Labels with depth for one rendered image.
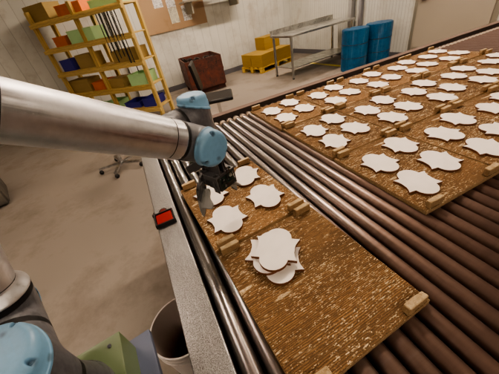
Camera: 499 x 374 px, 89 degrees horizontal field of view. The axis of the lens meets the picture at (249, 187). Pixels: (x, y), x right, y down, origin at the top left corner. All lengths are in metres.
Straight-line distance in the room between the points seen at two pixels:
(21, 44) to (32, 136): 6.71
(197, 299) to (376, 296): 0.45
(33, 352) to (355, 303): 0.60
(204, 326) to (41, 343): 0.33
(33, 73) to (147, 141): 6.71
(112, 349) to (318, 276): 0.51
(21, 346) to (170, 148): 0.36
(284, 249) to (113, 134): 0.51
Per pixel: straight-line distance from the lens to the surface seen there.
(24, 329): 0.56
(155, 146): 0.44
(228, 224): 0.86
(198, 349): 0.70
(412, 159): 1.17
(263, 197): 0.93
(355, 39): 6.03
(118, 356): 0.72
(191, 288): 0.78
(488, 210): 1.02
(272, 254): 0.71
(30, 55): 7.09
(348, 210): 0.91
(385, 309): 0.69
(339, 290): 0.69
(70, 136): 0.39
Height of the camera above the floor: 1.53
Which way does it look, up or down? 36 degrees down
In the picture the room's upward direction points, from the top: 12 degrees counter-clockwise
